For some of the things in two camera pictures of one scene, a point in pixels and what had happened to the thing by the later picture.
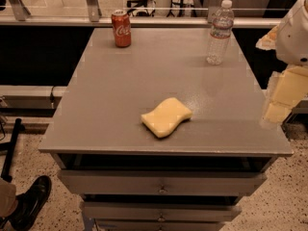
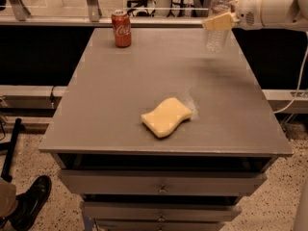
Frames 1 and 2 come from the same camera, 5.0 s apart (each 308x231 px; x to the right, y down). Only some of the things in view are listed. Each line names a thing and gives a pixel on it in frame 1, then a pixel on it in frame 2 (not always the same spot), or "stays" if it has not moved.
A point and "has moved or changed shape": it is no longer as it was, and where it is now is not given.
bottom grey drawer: (159, 224) stays
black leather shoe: (29, 204) stays
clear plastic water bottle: (222, 23) has moved or changed shape
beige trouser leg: (8, 198) stays
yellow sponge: (166, 117) stays
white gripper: (294, 38) to (247, 12)
